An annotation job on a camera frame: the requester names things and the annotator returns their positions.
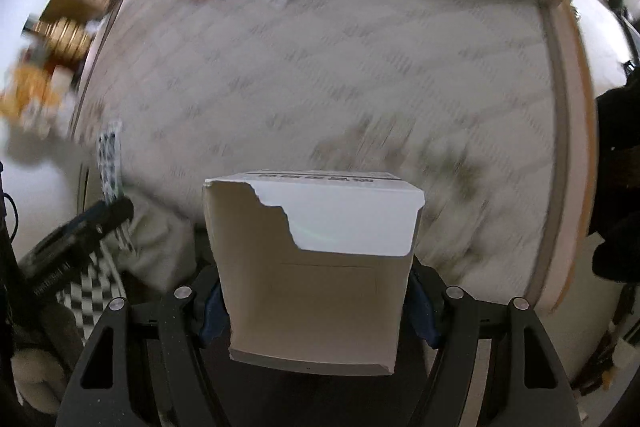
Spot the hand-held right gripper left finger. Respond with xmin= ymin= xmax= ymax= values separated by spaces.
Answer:
xmin=55 ymin=264 xmax=235 ymax=427

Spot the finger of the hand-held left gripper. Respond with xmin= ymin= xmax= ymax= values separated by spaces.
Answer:
xmin=75 ymin=197 xmax=136 ymax=237

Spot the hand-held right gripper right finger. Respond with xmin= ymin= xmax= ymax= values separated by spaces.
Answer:
xmin=406 ymin=257 xmax=582 ymax=427

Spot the torn white cardboard box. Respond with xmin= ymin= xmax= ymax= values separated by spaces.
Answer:
xmin=202 ymin=169 xmax=426 ymax=377

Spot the black white checkered cloth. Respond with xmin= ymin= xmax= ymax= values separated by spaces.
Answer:
xmin=55 ymin=238 xmax=129 ymax=324

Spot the grey cloth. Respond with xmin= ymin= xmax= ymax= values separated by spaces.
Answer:
xmin=119 ymin=193 xmax=212 ymax=294

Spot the blue patterned strip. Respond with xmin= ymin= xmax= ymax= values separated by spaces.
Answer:
xmin=95 ymin=119 xmax=137 ymax=253

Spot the beige fuzzy slipper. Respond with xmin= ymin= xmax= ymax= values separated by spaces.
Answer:
xmin=10 ymin=347 xmax=68 ymax=414

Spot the yellow snack packet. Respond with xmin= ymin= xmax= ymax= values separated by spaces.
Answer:
xmin=0 ymin=63 xmax=51 ymax=124

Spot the golden round tin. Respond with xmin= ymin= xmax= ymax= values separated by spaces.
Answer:
xmin=31 ymin=18 xmax=95 ymax=56

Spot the white quilted mattress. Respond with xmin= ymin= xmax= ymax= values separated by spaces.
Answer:
xmin=70 ymin=0 xmax=601 ymax=314

